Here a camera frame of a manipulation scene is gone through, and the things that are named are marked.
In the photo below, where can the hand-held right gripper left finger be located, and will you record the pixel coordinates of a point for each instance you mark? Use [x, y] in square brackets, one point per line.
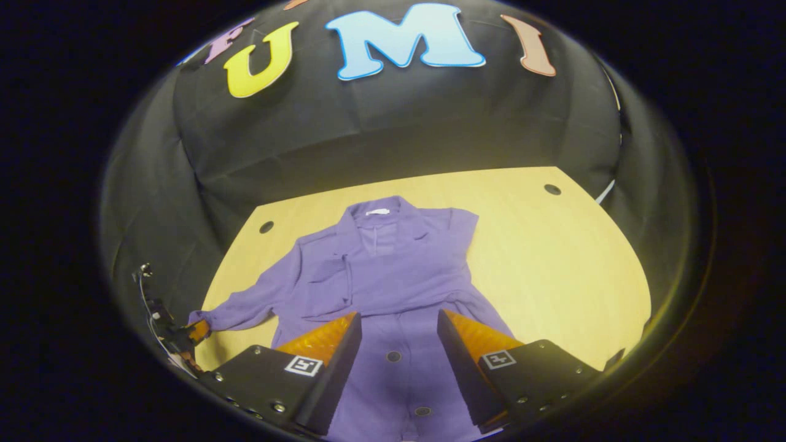
[328, 380]

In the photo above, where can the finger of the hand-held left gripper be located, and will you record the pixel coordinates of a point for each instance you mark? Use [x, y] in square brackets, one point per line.
[199, 331]

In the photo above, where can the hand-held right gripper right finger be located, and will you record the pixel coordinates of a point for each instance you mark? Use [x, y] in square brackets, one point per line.
[470, 380]

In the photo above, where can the purple knit cardigan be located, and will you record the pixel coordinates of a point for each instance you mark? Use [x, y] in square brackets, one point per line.
[393, 276]

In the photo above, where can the black table grommet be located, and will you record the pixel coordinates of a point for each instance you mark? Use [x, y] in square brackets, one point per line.
[266, 226]
[552, 189]

